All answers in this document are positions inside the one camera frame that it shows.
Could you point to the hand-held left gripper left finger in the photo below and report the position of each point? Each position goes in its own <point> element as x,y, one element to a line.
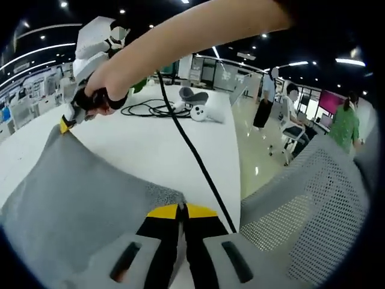
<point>141,250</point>

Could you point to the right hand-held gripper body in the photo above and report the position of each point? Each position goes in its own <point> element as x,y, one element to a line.
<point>80,113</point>

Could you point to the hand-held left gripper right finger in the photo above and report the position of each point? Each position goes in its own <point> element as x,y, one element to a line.
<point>216,259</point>

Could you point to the grey towel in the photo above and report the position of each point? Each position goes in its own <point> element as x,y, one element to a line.
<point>78,195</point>

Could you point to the person's right hand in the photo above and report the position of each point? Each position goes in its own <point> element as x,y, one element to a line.
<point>105,78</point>

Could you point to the green potted plant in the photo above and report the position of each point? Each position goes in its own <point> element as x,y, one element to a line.
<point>139,85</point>

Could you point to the white table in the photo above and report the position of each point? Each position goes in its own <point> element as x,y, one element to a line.
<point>144,147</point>

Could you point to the white plug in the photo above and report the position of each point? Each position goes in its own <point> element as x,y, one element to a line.
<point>178,105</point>

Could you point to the grey mesh chair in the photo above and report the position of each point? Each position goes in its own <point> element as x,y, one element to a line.
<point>306,210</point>

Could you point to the grey headset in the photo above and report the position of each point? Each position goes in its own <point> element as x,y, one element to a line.
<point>194,94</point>

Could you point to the white handheld controller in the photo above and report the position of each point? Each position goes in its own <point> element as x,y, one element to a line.
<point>203,113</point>

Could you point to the white swivel chair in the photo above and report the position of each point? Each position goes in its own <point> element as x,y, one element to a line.
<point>288,141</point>

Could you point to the pink screen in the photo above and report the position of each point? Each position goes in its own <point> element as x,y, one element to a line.
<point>331,100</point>

